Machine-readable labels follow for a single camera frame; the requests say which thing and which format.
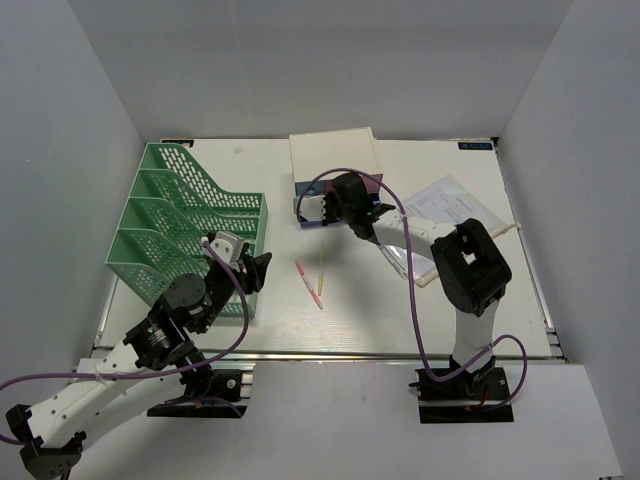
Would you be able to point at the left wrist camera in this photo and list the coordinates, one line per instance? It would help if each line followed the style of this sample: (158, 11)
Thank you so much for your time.
(224, 245)

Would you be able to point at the pink drawer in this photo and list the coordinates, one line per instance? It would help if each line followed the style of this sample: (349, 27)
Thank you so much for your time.
(371, 183)

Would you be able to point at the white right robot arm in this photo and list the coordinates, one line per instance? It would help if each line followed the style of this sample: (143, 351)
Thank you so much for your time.
(472, 271)

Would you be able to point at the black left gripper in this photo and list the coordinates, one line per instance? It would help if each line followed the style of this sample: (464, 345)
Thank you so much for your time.
(257, 268)

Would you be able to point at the aluminium table edge rail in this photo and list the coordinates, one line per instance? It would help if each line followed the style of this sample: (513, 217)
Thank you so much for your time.
(247, 357)

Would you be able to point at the green file organizer rack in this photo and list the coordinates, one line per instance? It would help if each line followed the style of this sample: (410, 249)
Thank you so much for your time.
(172, 203)

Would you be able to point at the purple-blue wide drawer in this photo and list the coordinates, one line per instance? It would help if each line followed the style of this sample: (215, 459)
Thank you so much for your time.
(310, 222)

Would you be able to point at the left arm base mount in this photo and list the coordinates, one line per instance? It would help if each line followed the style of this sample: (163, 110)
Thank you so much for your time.
(222, 391)

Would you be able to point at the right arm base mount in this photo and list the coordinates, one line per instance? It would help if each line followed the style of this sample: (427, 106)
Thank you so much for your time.
(480, 396)

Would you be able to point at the yellow highlighter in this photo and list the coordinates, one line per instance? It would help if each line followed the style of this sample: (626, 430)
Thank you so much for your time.
(322, 264)

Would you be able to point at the light blue drawer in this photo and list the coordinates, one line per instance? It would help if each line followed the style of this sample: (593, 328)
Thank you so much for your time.
(308, 188)

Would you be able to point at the pink highlighter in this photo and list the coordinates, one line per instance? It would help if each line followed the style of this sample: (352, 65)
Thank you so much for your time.
(308, 285)

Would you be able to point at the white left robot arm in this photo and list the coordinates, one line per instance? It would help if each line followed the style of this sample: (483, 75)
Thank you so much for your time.
(156, 362)

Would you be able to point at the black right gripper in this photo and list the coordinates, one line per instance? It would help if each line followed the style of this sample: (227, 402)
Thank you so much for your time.
(327, 208)

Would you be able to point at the cream drawer cabinet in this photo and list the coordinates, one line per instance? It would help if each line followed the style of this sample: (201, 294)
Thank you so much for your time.
(317, 152)

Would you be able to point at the clear document folder with papers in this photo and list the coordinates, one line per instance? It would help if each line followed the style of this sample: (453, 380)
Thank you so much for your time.
(443, 201)

